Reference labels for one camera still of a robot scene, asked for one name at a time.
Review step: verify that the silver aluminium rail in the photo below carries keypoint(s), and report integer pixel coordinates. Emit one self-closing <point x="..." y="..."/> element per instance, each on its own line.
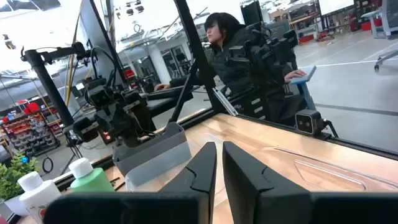
<point x="224" y="101"/>

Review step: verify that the blue pad on stand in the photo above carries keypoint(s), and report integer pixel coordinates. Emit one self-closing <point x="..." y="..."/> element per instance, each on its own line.
<point x="304" y="77"/>

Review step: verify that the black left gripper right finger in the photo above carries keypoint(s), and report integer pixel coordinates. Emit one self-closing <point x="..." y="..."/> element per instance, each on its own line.
<point x="248" y="193"/>

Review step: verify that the green paint bottle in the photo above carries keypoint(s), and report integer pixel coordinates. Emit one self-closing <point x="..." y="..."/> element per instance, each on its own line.
<point x="93" y="180"/>

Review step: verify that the white paint bottle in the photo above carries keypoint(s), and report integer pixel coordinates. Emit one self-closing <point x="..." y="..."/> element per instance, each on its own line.
<point x="38" y="194"/>

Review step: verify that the shelf rack with red bins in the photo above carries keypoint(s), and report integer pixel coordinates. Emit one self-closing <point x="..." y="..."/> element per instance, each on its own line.
<point x="31" y="130"/>

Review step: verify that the large clear plastic bin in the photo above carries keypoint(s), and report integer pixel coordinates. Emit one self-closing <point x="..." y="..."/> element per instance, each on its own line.
<point x="342" y="174"/>

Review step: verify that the black drawer cabinet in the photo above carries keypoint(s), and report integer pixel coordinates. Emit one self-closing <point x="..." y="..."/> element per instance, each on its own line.
<point x="253" y="105"/>

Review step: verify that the thin dark paint brush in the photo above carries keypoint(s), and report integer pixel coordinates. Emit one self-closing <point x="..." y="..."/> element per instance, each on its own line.
<point x="119" y="186"/>
<point x="114" y="180"/>

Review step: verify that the small clear plastic bin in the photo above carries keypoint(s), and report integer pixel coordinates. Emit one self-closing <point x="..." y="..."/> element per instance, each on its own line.
<point x="155" y="171"/>

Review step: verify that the green plant in white pot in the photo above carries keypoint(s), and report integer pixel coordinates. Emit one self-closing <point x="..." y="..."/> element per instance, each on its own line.
<point x="12" y="177"/>

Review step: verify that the black table-level camera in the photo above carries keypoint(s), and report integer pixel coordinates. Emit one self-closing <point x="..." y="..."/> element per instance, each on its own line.
<point x="308" y="122"/>

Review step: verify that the black desk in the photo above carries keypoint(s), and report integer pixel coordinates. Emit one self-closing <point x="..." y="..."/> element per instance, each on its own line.
<point x="168" y="99"/>

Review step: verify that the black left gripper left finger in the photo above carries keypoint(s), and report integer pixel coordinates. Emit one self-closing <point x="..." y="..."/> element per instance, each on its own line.
<point x="202" y="174"/>

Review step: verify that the black box with red light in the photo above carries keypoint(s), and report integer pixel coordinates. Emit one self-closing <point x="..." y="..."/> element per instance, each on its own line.
<point x="106" y="136"/>

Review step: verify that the person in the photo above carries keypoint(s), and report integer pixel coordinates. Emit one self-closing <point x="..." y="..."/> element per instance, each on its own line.
<point x="230" y="62"/>

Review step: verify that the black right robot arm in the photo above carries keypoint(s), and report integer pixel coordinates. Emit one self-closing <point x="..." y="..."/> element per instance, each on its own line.
<point x="101" y="98"/>

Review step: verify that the black aluminium rig frame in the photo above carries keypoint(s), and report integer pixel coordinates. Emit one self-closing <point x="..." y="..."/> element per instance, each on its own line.
<point x="199" y="56"/>

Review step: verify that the grey monitor panel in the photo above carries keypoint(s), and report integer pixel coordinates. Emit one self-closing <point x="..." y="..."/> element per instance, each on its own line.
<point x="99" y="37"/>

